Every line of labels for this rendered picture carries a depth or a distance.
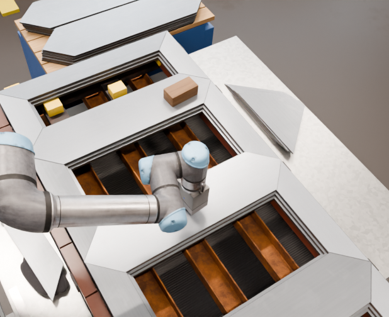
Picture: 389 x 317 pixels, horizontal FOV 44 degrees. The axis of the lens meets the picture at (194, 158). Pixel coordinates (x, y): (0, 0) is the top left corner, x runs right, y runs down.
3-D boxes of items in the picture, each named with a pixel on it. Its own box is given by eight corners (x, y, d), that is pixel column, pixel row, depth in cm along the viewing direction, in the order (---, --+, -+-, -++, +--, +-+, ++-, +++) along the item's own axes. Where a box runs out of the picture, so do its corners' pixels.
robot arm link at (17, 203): (-13, 224, 98) (197, 217, 122) (-14, 178, 104) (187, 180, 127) (-18, 248, 107) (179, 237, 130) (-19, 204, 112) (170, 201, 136)
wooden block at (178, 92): (188, 85, 187) (189, 75, 183) (197, 94, 184) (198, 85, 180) (163, 97, 182) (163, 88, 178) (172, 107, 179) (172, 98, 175)
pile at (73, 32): (170, -29, 240) (170, -40, 235) (214, 16, 221) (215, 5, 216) (14, 20, 212) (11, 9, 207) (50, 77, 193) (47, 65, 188)
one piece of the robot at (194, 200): (219, 177, 141) (214, 205, 155) (201, 157, 145) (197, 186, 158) (193, 194, 137) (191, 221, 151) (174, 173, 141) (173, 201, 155)
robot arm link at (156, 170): (145, 188, 125) (186, 180, 127) (136, 152, 131) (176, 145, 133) (145, 201, 132) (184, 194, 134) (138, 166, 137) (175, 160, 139)
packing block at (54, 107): (59, 103, 187) (57, 96, 184) (64, 111, 185) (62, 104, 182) (44, 109, 185) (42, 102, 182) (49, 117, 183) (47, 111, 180)
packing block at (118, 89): (121, 87, 194) (121, 80, 191) (127, 95, 192) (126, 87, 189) (107, 92, 192) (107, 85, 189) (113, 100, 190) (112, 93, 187)
